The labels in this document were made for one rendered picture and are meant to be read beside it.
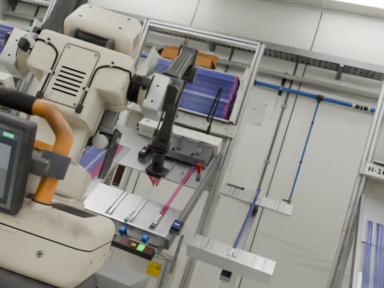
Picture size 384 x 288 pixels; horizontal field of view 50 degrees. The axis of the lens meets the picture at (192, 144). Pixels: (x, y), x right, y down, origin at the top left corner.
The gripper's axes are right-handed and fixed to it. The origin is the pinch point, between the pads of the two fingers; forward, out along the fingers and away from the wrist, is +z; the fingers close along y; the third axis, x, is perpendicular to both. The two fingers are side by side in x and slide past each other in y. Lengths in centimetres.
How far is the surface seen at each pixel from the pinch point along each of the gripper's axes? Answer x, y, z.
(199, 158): -24.4, -12.9, -6.6
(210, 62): -103, 13, -29
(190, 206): 5.5, -21.2, 0.6
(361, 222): -19, -97, -5
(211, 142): -38.6, -14.4, -9.7
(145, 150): -18.6, 15.6, -4.1
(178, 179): -10.6, -7.6, 0.6
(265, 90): -209, -12, 23
